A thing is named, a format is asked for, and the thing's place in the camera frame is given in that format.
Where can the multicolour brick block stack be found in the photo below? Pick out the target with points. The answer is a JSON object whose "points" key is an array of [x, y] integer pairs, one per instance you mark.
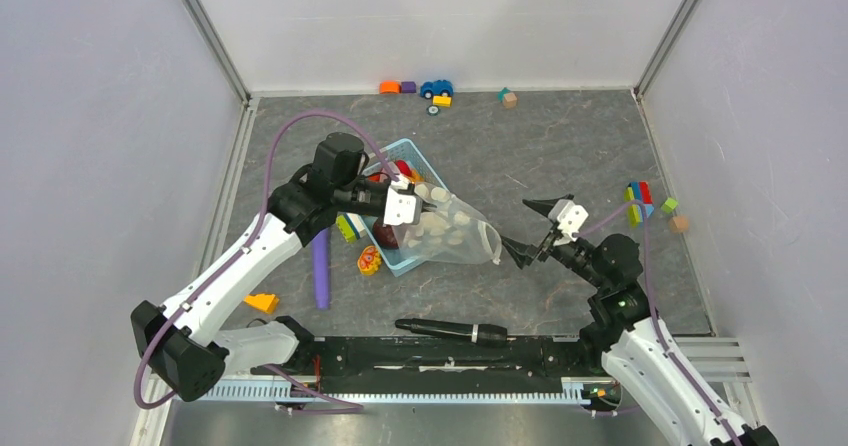
{"points": [[642, 208]]}

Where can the green wooden cube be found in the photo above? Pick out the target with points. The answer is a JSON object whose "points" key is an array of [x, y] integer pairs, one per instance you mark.
{"points": [[669, 206]]}

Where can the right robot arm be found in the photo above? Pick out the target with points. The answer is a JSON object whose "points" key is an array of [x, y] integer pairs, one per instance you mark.
{"points": [[627, 339]]}

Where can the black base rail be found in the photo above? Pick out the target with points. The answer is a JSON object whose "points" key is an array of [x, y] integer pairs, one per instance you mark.
{"points": [[428, 365]]}

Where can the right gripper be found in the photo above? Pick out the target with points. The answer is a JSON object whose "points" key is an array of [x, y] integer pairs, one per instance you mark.
{"points": [[524, 254]]}

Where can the light blue plastic basket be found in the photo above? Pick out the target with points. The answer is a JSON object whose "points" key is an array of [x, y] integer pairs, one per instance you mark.
{"points": [[409, 164]]}

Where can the blue toy car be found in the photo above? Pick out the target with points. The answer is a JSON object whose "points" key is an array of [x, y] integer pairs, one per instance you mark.
{"points": [[430, 89]]}

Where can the orange arch block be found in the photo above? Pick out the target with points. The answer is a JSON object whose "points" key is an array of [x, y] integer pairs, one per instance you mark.
{"points": [[390, 87]]}

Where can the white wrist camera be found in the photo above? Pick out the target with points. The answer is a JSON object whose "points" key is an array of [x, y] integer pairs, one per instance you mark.
{"points": [[402, 206], [570, 219]]}

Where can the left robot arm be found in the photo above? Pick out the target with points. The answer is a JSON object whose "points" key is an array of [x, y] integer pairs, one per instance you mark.
{"points": [[182, 340]]}

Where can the purple cube block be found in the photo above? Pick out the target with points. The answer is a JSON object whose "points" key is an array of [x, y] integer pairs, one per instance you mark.
{"points": [[408, 87]]}

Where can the yellow orange toy fish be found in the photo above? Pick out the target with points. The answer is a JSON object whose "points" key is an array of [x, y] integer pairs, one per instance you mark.
{"points": [[369, 261]]}

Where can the clear polka dot zip bag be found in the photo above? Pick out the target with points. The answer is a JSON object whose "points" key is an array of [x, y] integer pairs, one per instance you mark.
{"points": [[449, 230]]}

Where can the green white brick block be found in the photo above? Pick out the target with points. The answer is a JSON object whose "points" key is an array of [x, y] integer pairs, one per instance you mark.
{"points": [[351, 227]]}

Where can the tan wooden cube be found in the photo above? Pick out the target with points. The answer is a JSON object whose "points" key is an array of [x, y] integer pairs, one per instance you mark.
{"points": [[679, 224]]}

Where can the purple toy eggplant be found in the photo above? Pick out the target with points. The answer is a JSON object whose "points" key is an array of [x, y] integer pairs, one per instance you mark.
{"points": [[320, 249]]}

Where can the orange cheese wedge toy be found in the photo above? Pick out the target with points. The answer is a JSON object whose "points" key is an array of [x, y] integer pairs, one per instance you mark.
{"points": [[264, 302]]}

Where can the tan and teal wooden blocks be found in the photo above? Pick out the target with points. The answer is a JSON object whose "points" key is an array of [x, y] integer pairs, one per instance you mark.
{"points": [[507, 98]]}

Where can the dark red toy beet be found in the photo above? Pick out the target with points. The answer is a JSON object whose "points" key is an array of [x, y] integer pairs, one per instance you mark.
{"points": [[384, 235]]}

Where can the black marker pen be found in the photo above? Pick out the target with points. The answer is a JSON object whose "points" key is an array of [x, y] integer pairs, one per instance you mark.
{"points": [[487, 335]]}

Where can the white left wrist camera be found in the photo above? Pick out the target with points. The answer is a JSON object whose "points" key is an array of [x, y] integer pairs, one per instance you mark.
{"points": [[402, 206]]}

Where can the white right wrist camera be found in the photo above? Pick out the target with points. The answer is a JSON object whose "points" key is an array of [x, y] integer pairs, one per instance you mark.
{"points": [[570, 219]]}

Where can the yellow brick block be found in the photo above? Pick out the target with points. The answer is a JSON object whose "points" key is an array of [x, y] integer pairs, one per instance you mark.
{"points": [[442, 101]]}

